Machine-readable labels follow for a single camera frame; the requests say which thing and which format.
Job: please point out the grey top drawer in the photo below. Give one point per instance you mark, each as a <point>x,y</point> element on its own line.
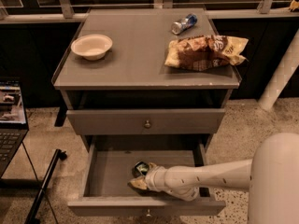
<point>145,121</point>

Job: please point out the brown chip bag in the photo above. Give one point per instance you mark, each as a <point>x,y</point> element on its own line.
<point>203,52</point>

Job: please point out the black stand leg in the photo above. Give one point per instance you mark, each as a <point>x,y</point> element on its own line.
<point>42,187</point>

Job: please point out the green soda can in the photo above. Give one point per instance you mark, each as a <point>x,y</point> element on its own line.
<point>140,169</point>

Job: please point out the small yellow object on ledge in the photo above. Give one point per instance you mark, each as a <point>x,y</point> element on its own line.
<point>294,5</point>

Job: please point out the white bowl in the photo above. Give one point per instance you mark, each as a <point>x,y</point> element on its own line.
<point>92,47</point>

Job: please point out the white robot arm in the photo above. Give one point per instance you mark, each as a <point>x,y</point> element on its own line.
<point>271,178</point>

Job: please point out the grey drawer cabinet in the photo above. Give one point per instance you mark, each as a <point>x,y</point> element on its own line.
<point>132,75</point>

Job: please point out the black laptop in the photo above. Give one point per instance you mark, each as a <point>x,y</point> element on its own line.
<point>13,120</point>

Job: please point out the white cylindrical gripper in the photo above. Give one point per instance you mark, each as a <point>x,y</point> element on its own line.
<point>154,178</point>

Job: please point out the metal railing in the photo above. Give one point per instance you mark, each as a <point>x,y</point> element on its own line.
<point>37,11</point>

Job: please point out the blue silver soda can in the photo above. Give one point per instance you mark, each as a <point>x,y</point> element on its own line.
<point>183,24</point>

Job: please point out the grey open middle drawer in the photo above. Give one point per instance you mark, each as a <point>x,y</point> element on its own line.
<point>110,166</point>

